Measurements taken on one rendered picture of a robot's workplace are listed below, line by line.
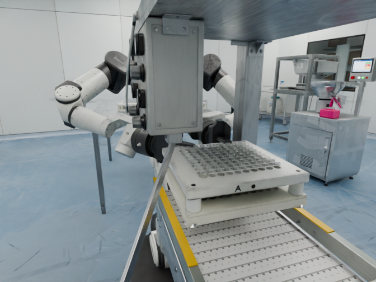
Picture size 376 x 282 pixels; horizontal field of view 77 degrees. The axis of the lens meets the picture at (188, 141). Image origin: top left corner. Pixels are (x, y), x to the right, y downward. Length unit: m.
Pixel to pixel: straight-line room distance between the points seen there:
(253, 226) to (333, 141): 2.42
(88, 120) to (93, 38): 4.72
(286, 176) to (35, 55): 5.29
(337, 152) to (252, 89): 2.32
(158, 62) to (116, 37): 5.14
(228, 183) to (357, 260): 0.24
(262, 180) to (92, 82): 0.73
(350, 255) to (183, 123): 0.36
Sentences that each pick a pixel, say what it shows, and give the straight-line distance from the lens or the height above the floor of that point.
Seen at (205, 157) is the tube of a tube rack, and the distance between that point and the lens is 0.51.
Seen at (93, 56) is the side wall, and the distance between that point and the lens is 5.47.
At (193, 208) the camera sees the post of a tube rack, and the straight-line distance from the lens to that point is 0.42.
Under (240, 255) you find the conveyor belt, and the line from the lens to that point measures 0.49.
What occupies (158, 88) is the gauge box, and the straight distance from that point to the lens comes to 0.43.
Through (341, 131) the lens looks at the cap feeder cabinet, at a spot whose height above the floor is 0.64.
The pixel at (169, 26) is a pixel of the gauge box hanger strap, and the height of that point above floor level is 1.28.
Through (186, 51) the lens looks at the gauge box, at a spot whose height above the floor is 1.24.
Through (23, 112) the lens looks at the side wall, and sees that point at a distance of 5.60.
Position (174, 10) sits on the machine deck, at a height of 1.30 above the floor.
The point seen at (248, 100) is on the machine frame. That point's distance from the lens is 0.75.
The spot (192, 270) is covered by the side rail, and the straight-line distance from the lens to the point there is 0.40.
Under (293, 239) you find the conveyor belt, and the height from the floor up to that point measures 0.89.
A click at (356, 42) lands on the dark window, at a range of 6.20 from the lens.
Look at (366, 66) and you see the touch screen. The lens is 3.18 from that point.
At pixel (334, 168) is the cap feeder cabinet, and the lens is 3.06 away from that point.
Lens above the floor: 1.20
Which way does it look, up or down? 16 degrees down
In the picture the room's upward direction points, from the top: straight up
